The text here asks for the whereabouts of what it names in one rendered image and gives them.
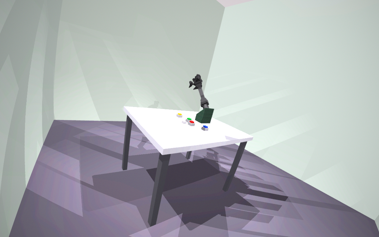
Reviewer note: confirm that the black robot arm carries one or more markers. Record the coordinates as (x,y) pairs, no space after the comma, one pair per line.
(198,84)

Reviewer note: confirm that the blue button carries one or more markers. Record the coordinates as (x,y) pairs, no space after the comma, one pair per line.
(205,128)

